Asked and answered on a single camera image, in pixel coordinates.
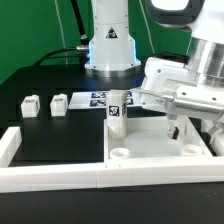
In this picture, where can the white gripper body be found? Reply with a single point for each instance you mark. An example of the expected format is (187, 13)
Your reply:
(182, 98)

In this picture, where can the white square tabletop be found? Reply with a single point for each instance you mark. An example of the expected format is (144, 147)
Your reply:
(147, 137)

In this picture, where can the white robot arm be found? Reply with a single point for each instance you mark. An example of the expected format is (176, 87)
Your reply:
(112, 50)

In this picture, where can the white marker sheet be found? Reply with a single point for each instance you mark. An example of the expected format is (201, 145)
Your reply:
(97, 99)

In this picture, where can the white U-shaped fence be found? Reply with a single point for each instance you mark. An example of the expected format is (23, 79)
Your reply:
(108, 173)

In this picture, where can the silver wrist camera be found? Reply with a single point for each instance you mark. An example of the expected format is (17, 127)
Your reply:
(162, 76)

